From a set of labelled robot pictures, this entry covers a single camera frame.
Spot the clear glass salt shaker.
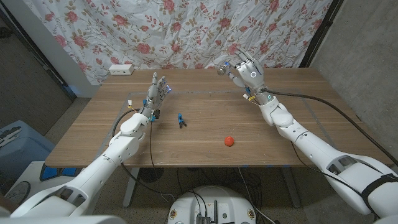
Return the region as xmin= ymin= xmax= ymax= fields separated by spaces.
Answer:
xmin=216 ymin=63 xmax=233 ymax=77

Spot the white power strip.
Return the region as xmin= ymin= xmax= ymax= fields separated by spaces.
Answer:
xmin=108 ymin=63 xmax=135 ymax=76

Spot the white floor cable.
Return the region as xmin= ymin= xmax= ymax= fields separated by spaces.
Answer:
xmin=238 ymin=167 xmax=277 ymax=224

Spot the black white hand tool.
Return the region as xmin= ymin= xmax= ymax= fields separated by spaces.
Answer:
xmin=0 ymin=126 xmax=22 ymax=147

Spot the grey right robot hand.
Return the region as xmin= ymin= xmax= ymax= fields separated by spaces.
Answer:
xmin=217 ymin=48 xmax=279 ymax=106

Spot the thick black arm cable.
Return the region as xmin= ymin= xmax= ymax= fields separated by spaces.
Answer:
xmin=264 ymin=88 xmax=398 ymax=167
xmin=111 ymin=108 xmax=175 ymax=200

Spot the blue plastic container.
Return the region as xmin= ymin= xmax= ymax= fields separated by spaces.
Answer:
xmin=0 ymin=120 xmax=56 ymax=181

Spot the white table leg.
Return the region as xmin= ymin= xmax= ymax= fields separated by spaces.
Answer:
xmin=123 ymin=167 xmax=141 ymax=208

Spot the grey table leg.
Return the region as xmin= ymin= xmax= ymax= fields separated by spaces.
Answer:
xmin=281 ymin=166 xmax=302 ymax=208

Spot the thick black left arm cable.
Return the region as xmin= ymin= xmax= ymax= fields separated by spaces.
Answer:
xmin=111 ymin=108 xmax=175 ymax=200

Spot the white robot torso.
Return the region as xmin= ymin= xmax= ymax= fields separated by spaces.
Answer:
xmin=167 ymin=185 xmax=257 ymax=224

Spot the floral backdrop cloth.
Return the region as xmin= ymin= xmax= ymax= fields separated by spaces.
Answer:
xmin=23 ymin=0 xmax=333 ymax=85

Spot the black backdrop pole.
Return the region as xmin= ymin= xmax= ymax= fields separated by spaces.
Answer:
xmin=298 ymin=0 xmax=345 ymax=68

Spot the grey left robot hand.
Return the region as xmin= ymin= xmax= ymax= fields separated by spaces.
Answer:
xmin=140 ymin=72 xmax=172 ymax=122

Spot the black round fan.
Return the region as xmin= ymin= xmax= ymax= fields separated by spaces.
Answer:
xmin=138 ymin=167 xmax=165 ymax=184

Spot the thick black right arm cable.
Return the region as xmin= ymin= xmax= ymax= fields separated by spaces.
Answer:
xmin=264 ymin=88 xmax=398 ymax=167

